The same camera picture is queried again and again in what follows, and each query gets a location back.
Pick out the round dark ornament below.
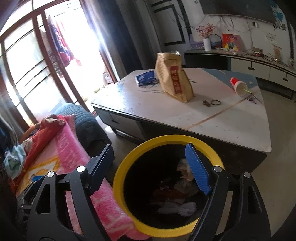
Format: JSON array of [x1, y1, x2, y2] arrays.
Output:
[[209, 33, 223, 50]]

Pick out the white vase red flowers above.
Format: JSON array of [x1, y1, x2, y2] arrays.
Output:
[[196, 24, 215, 51]]

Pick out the yellow rimmed black trash bin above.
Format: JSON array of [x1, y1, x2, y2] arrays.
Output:
[[113, 135, 224, 238]]

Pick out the white coffee table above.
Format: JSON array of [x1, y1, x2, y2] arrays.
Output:
[[91, 68, 272, 173]]

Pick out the red paper cup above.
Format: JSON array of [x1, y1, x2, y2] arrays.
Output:
[[230, 77, 251, 97]]

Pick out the light blue cloth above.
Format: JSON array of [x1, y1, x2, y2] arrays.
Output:
[[4, 144, 27, 180]]

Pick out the wooden framed window door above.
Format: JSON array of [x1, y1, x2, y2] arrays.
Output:
[[1, 1, 116, 130]]

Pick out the blue snack packet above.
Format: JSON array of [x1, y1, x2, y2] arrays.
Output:
[[135, 70, 159, 87]]

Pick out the small dark trinket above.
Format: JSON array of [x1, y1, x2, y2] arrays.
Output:
[[203, 100, 211, 107]]

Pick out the blue crumpled wrapper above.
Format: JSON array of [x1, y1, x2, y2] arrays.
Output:
[[32, 176, 43, 182]]

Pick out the colourful framed picture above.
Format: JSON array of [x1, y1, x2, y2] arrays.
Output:
[[222, 34, 242, 52]]

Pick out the red blanket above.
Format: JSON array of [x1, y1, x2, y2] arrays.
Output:
[[9, 114, 66, 189]]

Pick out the pink patterned blanket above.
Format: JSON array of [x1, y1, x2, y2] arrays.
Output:
[[12, 115, 149, 240]]

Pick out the white black tv cabinet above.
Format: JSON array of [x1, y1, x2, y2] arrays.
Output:
[[184, 50, 295, 100]]

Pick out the red snack wrapper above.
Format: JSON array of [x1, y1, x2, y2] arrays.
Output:
[[156, 187, 184, 201]]

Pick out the white foam net sleeve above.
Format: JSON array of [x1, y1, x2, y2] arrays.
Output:
[[158, 202, 197, 217]]

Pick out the brown paper bag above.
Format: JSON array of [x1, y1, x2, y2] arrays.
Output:
[[155, 51, 194, 103]]

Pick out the dark blue cushion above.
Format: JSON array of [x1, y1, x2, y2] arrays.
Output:
[[54, 103, 112, 154]]

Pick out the white plastic trash bag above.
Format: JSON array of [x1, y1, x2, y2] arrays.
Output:
[[174, 158, 197, 194]]

